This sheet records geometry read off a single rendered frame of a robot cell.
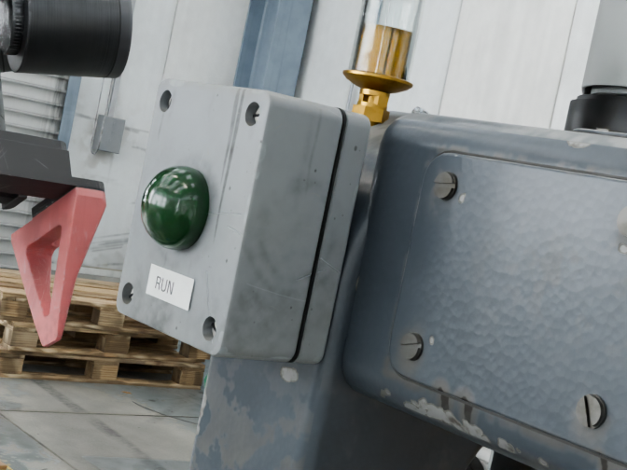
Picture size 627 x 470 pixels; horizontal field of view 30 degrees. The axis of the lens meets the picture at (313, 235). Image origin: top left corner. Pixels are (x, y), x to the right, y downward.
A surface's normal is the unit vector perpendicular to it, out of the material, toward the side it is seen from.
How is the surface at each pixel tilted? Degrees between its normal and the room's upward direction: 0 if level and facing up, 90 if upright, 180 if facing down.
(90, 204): 81
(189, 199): 72
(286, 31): 90
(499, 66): 90
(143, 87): 90
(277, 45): 90
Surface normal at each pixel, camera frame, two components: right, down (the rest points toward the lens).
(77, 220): 0.68, 0.01
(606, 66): -0.91, -0.16
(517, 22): -0.78, -0.13
